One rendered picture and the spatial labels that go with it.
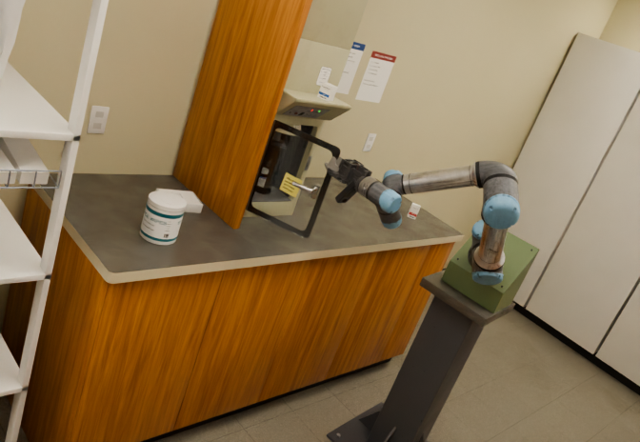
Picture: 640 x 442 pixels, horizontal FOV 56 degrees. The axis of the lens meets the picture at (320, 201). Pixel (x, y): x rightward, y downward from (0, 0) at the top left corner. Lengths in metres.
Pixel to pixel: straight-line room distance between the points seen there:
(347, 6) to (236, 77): 0.51
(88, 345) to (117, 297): 0.19
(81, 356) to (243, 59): 1.22
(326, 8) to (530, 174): 3.11
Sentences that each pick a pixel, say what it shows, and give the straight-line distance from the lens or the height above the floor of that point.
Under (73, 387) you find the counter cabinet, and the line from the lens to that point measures 2.27.
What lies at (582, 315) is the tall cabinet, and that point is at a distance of 5.07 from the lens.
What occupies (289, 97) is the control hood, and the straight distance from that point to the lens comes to 2.31.
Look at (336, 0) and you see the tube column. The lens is 2.42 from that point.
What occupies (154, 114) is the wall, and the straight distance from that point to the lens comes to 2.64.
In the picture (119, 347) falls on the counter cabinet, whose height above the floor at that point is 0.61.
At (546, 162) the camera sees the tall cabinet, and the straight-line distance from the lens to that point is 5.09.
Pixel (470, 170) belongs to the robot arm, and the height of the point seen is 1.51.
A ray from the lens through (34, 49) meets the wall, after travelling 2.36.
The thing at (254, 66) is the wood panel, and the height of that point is 1.56.
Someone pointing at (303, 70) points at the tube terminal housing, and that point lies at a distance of 2.41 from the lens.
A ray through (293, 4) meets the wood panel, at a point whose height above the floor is 1.82.
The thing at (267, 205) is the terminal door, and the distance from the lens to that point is 2.45.
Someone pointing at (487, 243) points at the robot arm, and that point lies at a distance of 2.26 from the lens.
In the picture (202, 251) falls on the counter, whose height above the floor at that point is 0.94.
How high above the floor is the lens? 1.95
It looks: 20 degrees down
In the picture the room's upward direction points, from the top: 20 degrees clockwise
